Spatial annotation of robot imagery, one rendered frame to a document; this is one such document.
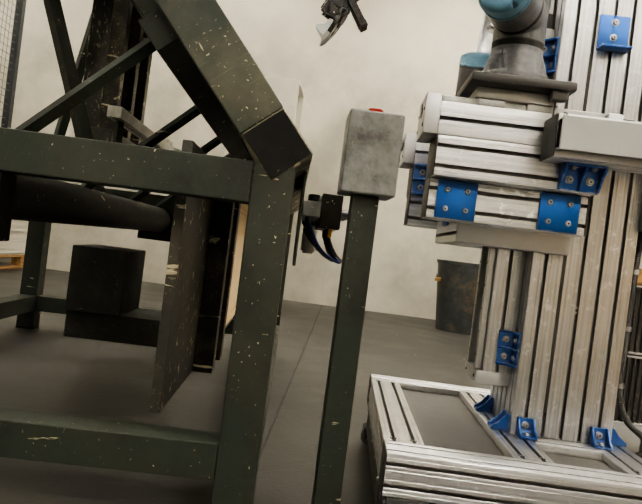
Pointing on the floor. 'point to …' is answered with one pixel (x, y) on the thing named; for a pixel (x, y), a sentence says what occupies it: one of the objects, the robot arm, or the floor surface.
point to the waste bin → (455, 296)
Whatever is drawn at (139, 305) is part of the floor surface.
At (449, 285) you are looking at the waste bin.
